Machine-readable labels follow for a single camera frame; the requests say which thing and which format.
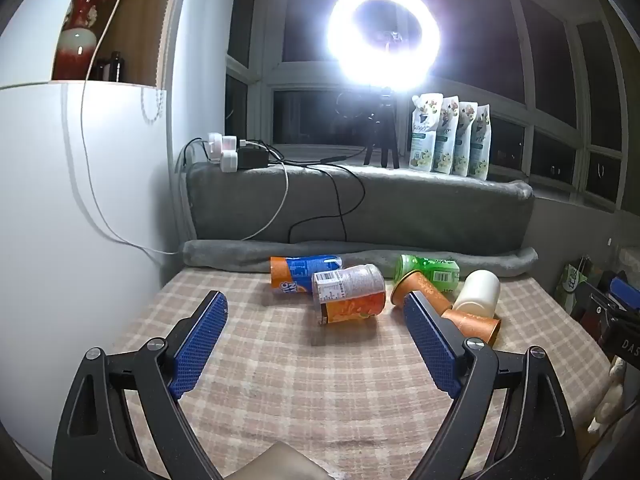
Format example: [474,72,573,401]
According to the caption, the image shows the plain orange paper cup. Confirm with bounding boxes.
[441,308,501,348]

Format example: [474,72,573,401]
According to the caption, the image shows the rolled grey blanket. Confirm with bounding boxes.
[180,238,539,279]

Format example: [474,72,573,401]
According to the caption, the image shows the white plush toy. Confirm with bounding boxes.
[587,359,629,436]

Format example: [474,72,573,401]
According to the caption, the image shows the white cabinet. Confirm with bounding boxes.
[0,0,202,463]

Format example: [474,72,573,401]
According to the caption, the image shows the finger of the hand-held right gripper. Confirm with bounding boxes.
[588,273,640,324]

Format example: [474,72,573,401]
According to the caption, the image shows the beige cloth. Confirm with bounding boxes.
[244,440,332,480]

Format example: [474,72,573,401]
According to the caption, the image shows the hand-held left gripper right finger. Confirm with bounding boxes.
[402,292,584,480]

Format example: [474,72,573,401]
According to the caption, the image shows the ring light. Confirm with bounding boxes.
[326,0,443,90]

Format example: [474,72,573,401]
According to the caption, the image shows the orange and white can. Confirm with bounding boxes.
[312,263,388,326]

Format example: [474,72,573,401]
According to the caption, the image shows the window frame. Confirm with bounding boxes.
[224,0,640,217]

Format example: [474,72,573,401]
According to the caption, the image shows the orange and blue soda can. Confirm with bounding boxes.
[270,255,344,296]

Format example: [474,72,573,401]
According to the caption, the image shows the green soda can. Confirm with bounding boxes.
[395,254,461,294]

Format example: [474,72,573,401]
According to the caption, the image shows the red and white vase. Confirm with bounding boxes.
[52,0,110,81]

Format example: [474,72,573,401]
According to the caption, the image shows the short white cable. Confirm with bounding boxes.
[234,146,291,242]

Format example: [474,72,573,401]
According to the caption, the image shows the green printed bag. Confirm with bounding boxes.
[558,257,597,312]

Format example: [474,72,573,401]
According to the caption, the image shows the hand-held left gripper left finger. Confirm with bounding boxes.
[51,290,229,480]

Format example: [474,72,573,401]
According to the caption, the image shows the patterned orange paper cup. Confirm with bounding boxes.
[390,270,454,317]

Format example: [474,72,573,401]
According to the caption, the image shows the checkered beige bed sheet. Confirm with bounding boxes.
[97,265,615,480]

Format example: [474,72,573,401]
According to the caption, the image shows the long white cable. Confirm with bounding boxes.
[79,0,184,256]

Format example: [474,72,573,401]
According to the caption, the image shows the white green refill pouch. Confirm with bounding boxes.
[409,93,445,171]
[468,105,494,181]
[452,101,479,178]
[433,96,461,175]

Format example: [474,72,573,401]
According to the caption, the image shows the grey cushion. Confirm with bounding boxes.
[185,162,535,257]

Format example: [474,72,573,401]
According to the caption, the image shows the black tripod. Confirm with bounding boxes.
[362,85,401,169]

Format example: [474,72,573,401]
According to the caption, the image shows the black power adapter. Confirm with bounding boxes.
[237,147,270,170]

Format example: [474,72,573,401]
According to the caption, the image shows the black cable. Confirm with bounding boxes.
[287,159,367,244]

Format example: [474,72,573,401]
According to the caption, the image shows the white cup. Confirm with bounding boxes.
[452,269,501,319]

